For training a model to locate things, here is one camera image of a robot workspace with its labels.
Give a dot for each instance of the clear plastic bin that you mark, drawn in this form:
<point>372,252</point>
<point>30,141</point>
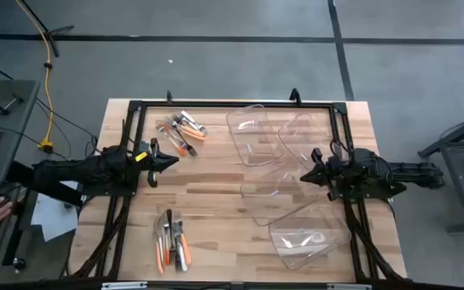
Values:
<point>276,201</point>
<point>308,241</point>
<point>304,137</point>
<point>256,137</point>

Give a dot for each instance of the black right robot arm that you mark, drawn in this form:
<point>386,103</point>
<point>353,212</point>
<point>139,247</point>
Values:
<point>409,173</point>

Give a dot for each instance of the white paper sheet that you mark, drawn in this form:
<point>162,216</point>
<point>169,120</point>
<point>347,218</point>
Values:
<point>52,219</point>

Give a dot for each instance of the black metal table frame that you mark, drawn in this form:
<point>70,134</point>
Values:
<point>236,104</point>

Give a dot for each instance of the black caster wheel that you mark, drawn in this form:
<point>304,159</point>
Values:
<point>19,263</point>

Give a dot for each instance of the black table clamp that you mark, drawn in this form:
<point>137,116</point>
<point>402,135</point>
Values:
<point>169,96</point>
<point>295,98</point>

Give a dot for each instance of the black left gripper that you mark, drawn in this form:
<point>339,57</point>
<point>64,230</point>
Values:
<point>153,163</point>

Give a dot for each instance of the silver aluminium extrusion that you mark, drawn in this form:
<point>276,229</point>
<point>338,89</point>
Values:
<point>349,287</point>
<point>123,285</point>

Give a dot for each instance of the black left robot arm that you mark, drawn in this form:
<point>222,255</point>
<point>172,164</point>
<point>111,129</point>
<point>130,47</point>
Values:
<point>95,169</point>

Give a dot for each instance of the yellow label tag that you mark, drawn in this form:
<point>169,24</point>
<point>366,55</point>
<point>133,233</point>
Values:
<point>141,156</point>

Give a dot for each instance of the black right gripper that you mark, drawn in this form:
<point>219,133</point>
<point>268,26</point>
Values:
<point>336,173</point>

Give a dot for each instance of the black tripod stand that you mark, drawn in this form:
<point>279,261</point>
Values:
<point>60,29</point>

